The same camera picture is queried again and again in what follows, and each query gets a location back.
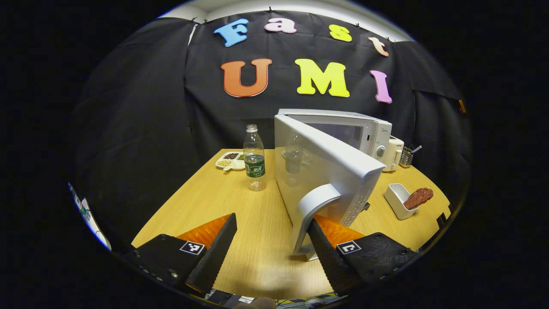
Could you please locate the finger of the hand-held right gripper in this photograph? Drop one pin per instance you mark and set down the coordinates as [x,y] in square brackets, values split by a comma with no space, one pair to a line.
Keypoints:
[462,106]

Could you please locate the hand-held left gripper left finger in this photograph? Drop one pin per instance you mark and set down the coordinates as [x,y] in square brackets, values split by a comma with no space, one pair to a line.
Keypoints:
[214,257]

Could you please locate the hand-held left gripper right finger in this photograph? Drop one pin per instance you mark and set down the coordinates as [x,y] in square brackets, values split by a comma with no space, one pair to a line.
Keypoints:
[326,257]

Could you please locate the white microwave oven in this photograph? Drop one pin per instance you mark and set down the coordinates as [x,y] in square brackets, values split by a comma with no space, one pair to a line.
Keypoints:
[326,159]

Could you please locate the brown meat piece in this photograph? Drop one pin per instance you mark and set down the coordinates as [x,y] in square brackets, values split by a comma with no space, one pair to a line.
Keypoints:
[419,197]

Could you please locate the metal spoon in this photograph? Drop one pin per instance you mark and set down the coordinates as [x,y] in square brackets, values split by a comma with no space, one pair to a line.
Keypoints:
[416,149]

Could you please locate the white toaster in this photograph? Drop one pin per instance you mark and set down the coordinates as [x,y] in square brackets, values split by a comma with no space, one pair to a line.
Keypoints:
[393,152]

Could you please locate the white rectangular tray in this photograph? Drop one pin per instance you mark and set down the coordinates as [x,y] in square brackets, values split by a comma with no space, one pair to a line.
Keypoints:
[396,201]

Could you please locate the clear plastic water bottle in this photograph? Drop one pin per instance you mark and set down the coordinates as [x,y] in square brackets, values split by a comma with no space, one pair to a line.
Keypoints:
[254,171]

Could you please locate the white divided snack plate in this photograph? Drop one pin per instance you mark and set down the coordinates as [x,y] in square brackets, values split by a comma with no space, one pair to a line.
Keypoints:
[229,161]

